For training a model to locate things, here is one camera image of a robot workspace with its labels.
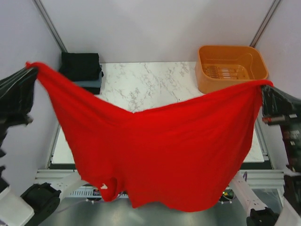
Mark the aluminium frame post left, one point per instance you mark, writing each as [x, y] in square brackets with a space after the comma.
[50, 25]

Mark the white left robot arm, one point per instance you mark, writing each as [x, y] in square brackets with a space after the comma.
[39, 201]

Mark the white slotted cable duct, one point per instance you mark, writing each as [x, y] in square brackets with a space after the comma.
[86, 193]

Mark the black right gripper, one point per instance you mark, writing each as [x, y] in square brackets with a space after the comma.
[281, 104]

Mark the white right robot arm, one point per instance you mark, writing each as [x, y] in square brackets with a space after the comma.
[288, 186]

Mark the folded black t shirt top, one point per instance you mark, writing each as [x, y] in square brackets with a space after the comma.
[80, 66]

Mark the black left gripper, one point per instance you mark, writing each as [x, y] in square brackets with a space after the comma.
[16, 95]

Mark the folded grey t shirt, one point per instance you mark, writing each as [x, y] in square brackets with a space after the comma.
[91, 84]

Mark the bright red t shirt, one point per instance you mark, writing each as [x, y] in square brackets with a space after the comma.
[182, 155]

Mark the orange plastic basket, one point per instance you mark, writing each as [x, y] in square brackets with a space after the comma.
[221, 66]

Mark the folded black t shirt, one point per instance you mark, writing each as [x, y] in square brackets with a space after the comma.
[93, 90]
[80, 66]

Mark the aluminium frame rail right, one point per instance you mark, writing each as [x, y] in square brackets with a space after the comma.
[264, 24]

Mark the folded black t shirt lower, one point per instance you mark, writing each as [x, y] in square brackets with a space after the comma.
[93, 90]

